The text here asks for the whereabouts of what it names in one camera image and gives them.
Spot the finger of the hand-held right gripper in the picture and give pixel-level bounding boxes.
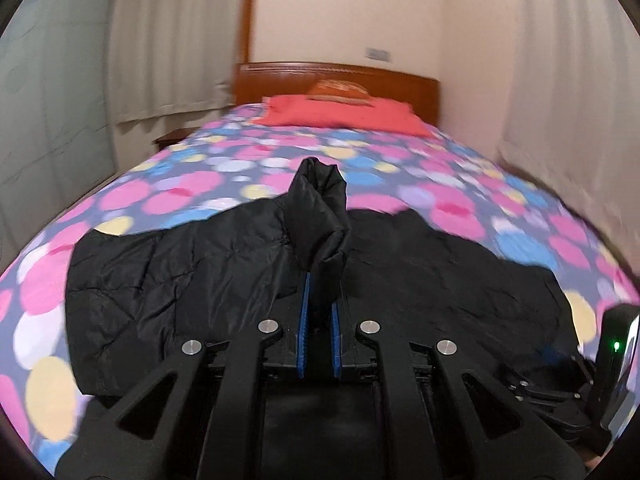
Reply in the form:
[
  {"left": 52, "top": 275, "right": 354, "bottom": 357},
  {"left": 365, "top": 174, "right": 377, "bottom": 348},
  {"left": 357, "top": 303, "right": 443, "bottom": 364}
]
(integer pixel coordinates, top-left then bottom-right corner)
[
  {"left": 502, "top": 355, "right": 598, "bottom": 405},
  {"left": 542, "top": 402, "right": 615, "bottom": 455}
]

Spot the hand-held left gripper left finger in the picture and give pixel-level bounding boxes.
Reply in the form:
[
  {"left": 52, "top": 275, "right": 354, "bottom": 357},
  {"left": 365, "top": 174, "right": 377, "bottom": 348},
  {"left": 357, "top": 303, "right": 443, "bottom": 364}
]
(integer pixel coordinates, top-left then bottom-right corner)
[{"left": 54, "top": 270, "right": 313, "bottom": 480}]

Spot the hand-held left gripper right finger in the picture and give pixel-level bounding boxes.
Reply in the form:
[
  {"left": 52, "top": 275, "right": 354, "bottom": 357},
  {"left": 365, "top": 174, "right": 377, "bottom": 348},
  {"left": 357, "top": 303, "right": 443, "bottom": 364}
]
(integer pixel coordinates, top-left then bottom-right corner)
[{"left": 330, "top": 301, "right": 587, "bottom": 480}]

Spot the black puffer jacket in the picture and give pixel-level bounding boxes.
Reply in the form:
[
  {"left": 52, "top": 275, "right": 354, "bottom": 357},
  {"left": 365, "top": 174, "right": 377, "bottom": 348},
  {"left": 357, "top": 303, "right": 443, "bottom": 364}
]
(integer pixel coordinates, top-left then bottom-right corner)
[{"left": 65, "top": 156, "right": 597, "bottom": 403}]

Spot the polka dot bedspread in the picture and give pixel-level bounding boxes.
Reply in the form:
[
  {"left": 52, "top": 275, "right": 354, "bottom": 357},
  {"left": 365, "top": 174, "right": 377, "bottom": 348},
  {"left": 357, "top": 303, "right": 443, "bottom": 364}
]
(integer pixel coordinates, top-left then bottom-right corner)
[{"left": 0, "top": 101, "right": 640, "bottom": 480}]

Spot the red pillow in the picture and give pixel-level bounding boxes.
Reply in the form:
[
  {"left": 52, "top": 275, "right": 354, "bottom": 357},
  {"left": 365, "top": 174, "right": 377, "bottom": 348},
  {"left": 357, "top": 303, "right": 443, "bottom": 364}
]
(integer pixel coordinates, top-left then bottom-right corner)
[{"left": 251, "top": 93, "right": 434, "bottom": 139}]

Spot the wooden nightstand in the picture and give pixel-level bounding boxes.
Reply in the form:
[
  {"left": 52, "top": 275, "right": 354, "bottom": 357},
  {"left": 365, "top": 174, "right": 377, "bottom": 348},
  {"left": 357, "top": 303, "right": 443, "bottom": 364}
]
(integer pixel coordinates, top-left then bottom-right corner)
[{"left": 152, "top": 128, "right": 194, "bottom": 150}]

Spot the orange patterned cushion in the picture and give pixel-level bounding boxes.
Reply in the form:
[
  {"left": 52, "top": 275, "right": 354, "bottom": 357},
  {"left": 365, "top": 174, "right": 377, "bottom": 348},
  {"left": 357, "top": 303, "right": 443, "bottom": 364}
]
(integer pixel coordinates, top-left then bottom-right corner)
[{"left": 305, "top": 79, "right": 377, "bottom": 107}]

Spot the cream window curtain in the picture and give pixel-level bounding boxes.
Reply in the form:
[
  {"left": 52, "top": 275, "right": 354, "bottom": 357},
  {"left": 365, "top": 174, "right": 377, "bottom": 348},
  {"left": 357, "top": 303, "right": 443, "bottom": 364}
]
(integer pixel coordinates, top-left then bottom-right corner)
[
  {"left": 499, "top": 0, "right": 640, "bottom": 283},
  {"left": 107, "top": 0, "right": 252, "bottom": 134}
]

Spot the frosted glass sliding door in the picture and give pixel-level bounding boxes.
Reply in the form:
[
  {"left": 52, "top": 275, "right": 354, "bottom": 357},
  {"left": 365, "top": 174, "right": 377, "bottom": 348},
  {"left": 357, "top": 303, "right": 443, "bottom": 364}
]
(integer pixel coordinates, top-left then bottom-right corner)
[{"left": 0, "top": 0, "right": 119, "bottom": 258}]

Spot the wooden wall trim post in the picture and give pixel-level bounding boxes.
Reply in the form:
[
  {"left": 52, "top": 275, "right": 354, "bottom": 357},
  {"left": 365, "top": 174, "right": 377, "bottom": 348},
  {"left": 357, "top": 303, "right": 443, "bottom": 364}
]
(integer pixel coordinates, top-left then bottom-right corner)
[{"left": 239, "top": 0, "right": 259, "bottom": 64}]

